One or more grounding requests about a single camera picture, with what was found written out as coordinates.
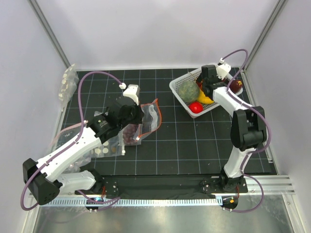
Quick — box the crumpled clear bag left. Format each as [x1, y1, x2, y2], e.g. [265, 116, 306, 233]
[48, 123, 92, 173]

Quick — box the dark red apple right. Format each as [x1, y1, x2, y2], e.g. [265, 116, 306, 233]
[229, 80, 243, 94]

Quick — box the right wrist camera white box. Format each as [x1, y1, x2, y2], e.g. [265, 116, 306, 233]
[216, 58, 231, 80]

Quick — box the right aluminium frame post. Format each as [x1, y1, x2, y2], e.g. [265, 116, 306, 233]
[243, 0, 288, 71]

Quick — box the aluminium frame post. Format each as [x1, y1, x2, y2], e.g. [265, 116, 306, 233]
[27, 0, 70, 68]
[243, 0, 288, 71]

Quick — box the green netted melon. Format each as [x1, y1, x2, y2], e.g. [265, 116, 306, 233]
[177, 81, 200, 103]

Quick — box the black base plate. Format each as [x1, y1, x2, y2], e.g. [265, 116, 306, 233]
[80, 174, 248, 200]

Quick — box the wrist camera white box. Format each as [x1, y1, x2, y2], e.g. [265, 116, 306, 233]
[216, 58, 231, 80]
[122, 84, 140, 105]

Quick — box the clear zip bag red zipper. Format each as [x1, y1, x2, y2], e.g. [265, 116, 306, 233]
[121, 98, 163, 146]

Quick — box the yellow banana bunch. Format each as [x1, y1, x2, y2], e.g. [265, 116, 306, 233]
[197, 89, 214, 104]

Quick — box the purple cable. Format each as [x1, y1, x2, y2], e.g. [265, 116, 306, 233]
[19, 71, 127, 211]
[220, 49, 273, 213]

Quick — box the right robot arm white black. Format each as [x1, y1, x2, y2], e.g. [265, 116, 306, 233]
[196, 64, 267, 192]

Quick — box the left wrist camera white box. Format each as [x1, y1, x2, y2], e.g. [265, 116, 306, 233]
[122, 84, 140, 105]

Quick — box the purple grape bunch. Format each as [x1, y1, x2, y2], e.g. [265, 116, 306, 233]
[122, 124, 138, 146]

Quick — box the black grid cutting mat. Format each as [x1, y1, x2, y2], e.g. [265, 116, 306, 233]
[57, 67, 276, 175]

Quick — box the clear bag at wall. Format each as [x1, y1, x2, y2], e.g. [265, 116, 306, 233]
[58, 63, 79, 112]

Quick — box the white plastic fruit basket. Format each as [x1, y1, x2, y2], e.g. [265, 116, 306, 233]
[169, 63, 243, 119]

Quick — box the red pepper left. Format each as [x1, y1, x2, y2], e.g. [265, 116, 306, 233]
[189, 101, 203, 114]

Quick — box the left aluminium frame post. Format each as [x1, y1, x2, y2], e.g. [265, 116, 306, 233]
[27, 0, 70, 68]

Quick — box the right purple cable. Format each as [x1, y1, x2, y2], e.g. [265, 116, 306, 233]
[220, 49, 273, 213]

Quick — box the bag of white discs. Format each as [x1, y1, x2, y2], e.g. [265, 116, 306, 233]
[91, 110, 127, 158]

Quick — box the white slotted cable duct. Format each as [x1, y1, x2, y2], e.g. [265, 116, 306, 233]
[42, 197, 223, 208]

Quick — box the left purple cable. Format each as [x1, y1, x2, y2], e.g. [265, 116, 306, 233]
[19, 71, 127, 211]

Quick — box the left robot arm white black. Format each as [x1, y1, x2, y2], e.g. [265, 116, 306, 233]
[22, 96, 144, 205]

